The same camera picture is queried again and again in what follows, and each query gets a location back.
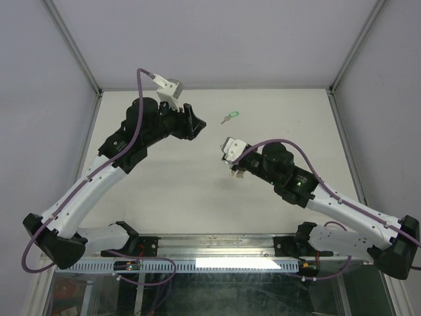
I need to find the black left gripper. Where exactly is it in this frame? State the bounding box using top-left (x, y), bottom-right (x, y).
top-left (143, 99), bottom-right (206, 147)

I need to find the silver keyring with keys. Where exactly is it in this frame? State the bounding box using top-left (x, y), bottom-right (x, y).
top-left (230, 165), bottom-right (245, 178)

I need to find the key with green tag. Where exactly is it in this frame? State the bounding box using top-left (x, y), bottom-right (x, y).
top-left (221, 111), bottom-right (239, 124)

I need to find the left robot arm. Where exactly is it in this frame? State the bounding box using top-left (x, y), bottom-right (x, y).
top-left (23, 97), bottom-right (207, 269)

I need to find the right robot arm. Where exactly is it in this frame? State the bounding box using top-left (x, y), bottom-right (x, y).
top-left (221, 138), bottom-right (420, 280)

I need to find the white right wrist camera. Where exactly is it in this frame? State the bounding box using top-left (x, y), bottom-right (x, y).
top-left (220, 137), bottom-right (248, 165)

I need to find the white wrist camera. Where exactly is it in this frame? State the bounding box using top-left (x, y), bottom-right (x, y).
top-left (220, 137), bottom-right (248, 165)
top-left (153, 74), bottom-right (184, 112)

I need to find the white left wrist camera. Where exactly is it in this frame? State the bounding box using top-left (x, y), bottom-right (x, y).
top-left (153, 74), bottom-right (184, 112)

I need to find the white slotted cable duct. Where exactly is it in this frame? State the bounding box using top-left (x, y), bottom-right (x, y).
top-left (58, 257), bottom-right (299, 274)

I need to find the metal mounting rail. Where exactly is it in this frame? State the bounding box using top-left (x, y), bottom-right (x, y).
top-left (100, 234), bottom-right (333, 258)

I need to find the left aluminium frame post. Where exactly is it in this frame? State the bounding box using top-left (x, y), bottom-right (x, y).
top-left (41, 0), bottom-right (103, 96)

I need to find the aluminium frame post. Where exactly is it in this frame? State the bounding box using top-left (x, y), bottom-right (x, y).
top-left (329, 0), bottom-right (389, 94)
top-left (41, 0), bottom-right (103, 96)

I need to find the right aluminium frame post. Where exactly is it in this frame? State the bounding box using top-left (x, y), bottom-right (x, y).
top-left (329, 0), bottom-right (389, 94)

